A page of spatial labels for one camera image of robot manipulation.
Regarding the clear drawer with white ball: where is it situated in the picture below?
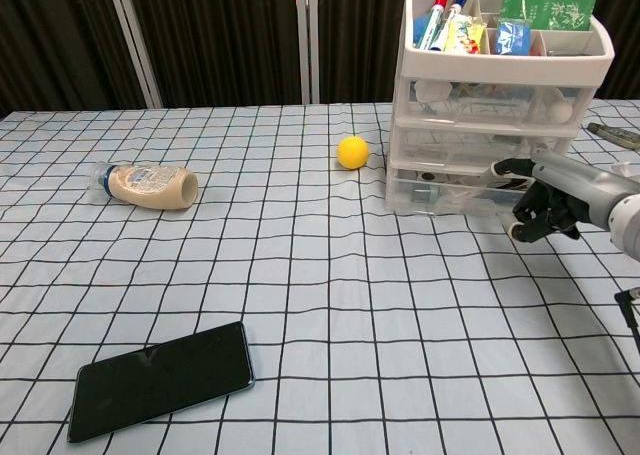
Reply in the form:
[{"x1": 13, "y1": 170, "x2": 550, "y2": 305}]
[{"x1": 402, "y1": 77, "x2": 596, "y2": 125}]

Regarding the yellow snack packet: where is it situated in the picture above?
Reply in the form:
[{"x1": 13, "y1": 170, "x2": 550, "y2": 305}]
[{"x1": 443, "y1": 14, "x2": 489, "y2": 55}]

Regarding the blue plastic packet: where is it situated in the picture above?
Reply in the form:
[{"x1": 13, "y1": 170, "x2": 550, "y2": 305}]
[{"x1": 494, "y1": 18, "x2": 534, "y2": 55}]

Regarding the yellow ball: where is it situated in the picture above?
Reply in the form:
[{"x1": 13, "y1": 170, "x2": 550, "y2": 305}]
[{"x1": 337, "y1": 135, "x2": 371, "y2": 170}]

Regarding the mayonnaise squeeze bottle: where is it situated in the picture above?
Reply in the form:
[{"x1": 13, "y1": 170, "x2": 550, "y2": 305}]
[{"x1": 88, "y1": 162, "x2": 200, "y2": 211}]

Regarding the blue cap marker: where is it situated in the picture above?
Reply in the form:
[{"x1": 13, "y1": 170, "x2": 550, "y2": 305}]
[{"x1": 432, "y1": 0, "x2": 469, "y2": 52}]

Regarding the white crumpled tissue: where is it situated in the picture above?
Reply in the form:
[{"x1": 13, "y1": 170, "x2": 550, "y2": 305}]
[{"x1": 414, "y1": 80, "x2": 454, "y2": 104}]

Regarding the clear bottom drawer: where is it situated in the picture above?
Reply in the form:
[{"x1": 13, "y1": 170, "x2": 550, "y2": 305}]
[{"x1": 389, "y1": 167, "x2": 536, "y2": 215}]

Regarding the blue checkered tablecloth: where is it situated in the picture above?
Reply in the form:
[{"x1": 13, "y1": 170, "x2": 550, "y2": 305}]
[{"x1": 0, "y1": 99, "x2": 640, "y2": 455}]

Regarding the red cap marker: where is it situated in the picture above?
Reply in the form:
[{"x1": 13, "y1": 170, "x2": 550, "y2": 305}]
[{"x1": 418, "y1": 0, "x2": 451, "y2": 50}]

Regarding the green tea packet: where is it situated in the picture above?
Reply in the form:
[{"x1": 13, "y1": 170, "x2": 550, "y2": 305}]
[{"x1": 499, "y1": 0, "x2": 604, "y2": 31}]

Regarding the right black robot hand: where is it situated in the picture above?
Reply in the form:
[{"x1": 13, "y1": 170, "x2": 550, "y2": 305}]
[{"x1": 489, "y1": 150, "x2": 640, "y2": 244}]

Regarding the white plastic drawer organizer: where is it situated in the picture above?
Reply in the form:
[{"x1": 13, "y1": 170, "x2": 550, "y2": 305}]
[{"x1": 384, "y1": 0, "x2": 615, "y2": 217}]

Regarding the black folding screen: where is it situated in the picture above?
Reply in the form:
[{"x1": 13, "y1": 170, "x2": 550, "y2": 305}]
[{"x1": 0, "y1": 0, "x2": 640, "y2": 112}]

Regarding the black smartphone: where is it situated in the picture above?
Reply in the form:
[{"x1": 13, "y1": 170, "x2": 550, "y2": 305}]
[{"x1": 66, "y1": 320, "x2": 256, "y2": 445}]

